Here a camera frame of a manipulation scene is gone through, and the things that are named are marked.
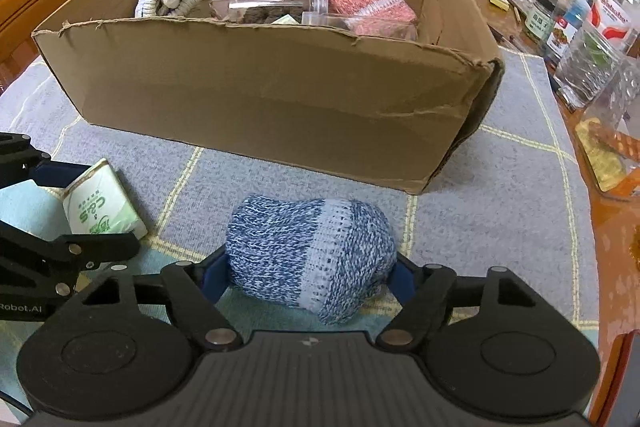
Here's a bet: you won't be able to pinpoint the blue knitted sock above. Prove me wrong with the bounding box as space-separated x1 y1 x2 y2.
225 194 398 325

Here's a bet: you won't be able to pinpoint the clear water bottle red label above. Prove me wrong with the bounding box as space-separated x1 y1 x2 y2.
554 0 640 108

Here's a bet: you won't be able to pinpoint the blue green checked towel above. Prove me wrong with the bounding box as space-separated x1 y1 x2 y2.
0 47 601 408

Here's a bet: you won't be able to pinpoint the clear plastic jar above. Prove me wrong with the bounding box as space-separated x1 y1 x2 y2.
301 11 419 42

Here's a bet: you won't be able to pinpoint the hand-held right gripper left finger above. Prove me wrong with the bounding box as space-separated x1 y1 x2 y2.
80 249 241 350

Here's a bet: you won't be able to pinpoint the brown cardboard box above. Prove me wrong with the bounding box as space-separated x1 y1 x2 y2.
31 0 506 195

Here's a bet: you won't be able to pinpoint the clear jar brown cookies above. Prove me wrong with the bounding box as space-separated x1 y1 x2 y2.
210 0 330 26

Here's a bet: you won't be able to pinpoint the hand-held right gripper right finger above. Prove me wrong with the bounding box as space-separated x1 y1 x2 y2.
375 253 533 349

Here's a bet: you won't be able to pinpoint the white green small tub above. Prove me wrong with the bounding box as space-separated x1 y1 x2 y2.
62 158 149 241

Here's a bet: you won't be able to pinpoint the clear jar black lid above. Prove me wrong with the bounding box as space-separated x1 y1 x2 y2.
574 52 640 204

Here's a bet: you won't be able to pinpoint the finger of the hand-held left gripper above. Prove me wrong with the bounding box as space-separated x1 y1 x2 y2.
0 219 142 297
0 132 91 190

